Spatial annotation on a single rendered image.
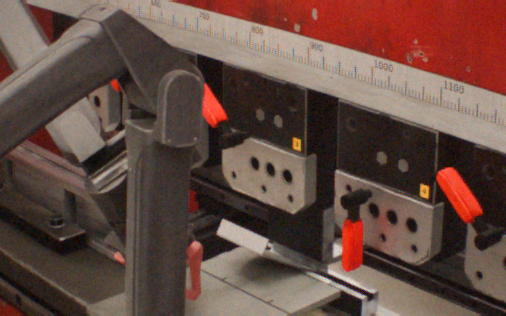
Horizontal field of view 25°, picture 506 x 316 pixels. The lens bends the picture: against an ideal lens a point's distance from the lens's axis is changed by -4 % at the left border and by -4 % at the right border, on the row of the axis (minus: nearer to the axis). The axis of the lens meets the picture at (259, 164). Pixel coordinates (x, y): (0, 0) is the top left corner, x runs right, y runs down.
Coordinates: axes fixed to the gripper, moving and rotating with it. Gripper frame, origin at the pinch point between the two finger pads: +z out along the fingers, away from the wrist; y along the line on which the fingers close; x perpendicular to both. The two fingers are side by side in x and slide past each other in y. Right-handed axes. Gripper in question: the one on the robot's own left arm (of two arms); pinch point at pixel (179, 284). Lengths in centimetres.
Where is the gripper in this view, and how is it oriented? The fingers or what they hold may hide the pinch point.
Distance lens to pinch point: 142.4
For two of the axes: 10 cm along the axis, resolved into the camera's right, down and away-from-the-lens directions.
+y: -6.7, -2.7, 6.9
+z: 3.7, 6.8, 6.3
